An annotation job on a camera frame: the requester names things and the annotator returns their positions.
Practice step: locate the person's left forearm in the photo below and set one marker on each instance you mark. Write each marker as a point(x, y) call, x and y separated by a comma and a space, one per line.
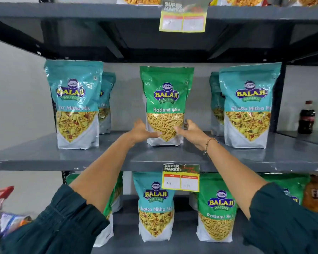
point(103, 174)

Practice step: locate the dark cola bottle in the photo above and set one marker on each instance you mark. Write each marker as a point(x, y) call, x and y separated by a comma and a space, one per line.
point(306, 119)

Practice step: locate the dark green sleeve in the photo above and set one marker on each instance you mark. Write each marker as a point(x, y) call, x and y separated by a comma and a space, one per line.
point(283, 222)
point(58, 224)

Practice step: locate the grey metal shelf rack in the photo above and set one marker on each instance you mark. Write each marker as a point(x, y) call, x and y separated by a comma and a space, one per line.
point(307, 138)
point(69, 158)

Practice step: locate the yellow snack packet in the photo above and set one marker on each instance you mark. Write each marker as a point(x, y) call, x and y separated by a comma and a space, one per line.
point(140, 0)
point(307, 1)
point(241, 0)

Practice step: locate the person's right thumb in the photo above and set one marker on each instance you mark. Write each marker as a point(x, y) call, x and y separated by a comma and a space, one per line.
point(179, 130)

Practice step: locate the person's right hand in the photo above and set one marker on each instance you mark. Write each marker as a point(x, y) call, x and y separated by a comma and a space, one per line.
point(194, 134)

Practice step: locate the yellow shelf price label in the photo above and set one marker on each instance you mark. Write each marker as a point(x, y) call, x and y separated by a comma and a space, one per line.
point(180, 179)
point(182, 22)

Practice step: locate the colourful packet in basket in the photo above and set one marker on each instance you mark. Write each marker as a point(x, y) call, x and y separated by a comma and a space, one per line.
point(13, 222)

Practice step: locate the dark green left sleeve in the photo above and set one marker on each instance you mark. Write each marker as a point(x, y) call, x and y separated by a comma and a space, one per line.
point(58, 224)

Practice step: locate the person's right forearm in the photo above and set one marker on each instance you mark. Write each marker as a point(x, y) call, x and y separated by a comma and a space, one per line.
point(233, 177)

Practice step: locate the person's left thumb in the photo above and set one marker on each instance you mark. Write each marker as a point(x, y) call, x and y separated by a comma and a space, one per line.
point(155, 134)

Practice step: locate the dark green right sleeve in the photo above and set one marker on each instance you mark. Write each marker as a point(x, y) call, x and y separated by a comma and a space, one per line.
point(283, 222)

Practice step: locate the green snack packet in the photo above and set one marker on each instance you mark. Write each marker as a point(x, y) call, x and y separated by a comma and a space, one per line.
point(167, 76)
point(106, 234)
point(217, 208)
point(294, 185)
point(118, 190)

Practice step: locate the teal snack packet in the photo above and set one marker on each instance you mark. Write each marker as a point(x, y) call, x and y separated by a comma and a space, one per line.
point(249, 74)
point(214, 89)
point(107, 84)
point(153, 208)
point(74, 71)

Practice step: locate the person's left hand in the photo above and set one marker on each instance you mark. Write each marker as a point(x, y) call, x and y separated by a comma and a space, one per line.
point(139, 134)

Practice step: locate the red shopping basket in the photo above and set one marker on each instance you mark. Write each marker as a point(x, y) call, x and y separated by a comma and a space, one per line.
point(4, 193)

